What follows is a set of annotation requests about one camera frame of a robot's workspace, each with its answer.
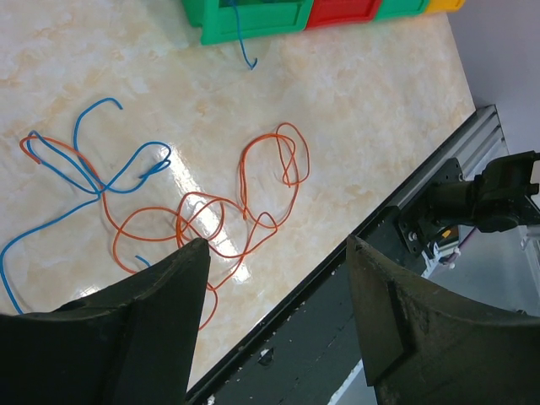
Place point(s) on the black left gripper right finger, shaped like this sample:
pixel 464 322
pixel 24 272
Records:
pixel 423 344

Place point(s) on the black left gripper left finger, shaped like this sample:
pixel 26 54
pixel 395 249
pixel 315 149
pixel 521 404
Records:
pixel 130 343

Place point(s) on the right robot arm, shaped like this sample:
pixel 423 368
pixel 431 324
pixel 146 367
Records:
pixel 503 196

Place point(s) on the left green bin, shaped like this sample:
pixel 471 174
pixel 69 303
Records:
pixel 223 21

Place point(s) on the green bin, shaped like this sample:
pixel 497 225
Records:
pixel 223 21
pixel 395 9

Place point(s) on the right green bin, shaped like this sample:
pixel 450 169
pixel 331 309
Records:
pixel 395 9

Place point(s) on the yellow bin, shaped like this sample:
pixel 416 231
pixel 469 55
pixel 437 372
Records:
pixel 444 6

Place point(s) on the red bin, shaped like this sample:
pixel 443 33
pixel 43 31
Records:
pixel 325 13

